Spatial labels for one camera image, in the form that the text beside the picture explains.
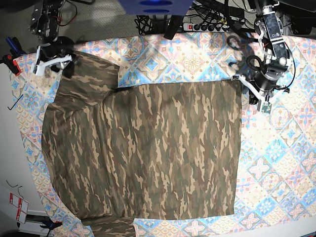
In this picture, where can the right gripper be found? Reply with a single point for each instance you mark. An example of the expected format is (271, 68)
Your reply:
(60, 51)

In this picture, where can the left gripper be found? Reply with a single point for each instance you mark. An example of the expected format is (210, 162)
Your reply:
(264, 81)

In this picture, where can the camouflage T-shirt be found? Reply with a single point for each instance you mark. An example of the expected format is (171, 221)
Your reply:
(157, 151)

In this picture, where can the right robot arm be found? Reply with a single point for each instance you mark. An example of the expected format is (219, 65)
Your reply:
(45, 23)

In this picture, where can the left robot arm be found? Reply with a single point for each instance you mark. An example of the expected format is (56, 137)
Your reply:
(277, 57)

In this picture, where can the black round base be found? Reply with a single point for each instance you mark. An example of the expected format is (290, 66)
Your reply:
(65, 42)

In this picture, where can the red black clamp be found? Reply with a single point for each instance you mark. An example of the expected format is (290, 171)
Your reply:
(11, 63)

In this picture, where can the black hex key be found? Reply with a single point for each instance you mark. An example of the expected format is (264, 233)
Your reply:
(10, 108)

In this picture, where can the white power strip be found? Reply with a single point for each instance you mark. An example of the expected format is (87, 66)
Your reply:
(196, 27)

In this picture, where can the patterned tile tablecloth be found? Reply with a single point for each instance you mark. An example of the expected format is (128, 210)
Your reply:
(276, 173)

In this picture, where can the red white label tag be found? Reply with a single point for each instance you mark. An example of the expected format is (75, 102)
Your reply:
(20, 208)

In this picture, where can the black orange bottom clamp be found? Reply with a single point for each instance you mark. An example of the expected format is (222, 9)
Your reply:
(50, 225)

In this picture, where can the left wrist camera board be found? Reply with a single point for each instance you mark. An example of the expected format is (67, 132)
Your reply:
(266, 107)

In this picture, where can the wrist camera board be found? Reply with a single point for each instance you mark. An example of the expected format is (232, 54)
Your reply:
(266, 107)
(36, 68)

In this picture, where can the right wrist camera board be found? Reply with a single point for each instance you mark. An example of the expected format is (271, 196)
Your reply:
(36, 68)

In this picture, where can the blue clamp handle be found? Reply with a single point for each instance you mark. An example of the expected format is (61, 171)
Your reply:
(16, 48)

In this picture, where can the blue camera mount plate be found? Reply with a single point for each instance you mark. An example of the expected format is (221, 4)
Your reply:
(156, 7)

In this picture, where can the black centre bracket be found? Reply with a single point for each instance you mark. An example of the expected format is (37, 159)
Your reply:
(173, 26)

